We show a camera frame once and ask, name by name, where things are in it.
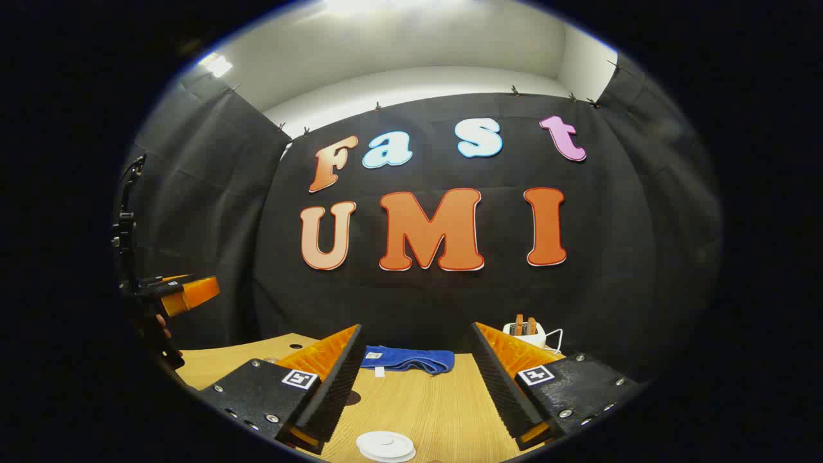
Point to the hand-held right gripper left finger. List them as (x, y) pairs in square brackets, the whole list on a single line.
[(334, 392)]

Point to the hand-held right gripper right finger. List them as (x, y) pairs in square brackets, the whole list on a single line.
[(501, 386)]

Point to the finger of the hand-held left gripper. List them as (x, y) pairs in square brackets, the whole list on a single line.
[(193, 292)]

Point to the dark round coaster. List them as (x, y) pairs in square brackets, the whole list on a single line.
[(353, 398)]

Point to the white toaster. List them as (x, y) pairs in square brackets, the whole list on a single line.
[(532, 337)]

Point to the blue towel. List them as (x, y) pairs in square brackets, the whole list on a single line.
[(411, 359)]

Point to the black backdrop cloth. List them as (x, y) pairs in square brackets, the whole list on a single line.
[(450, 302)]

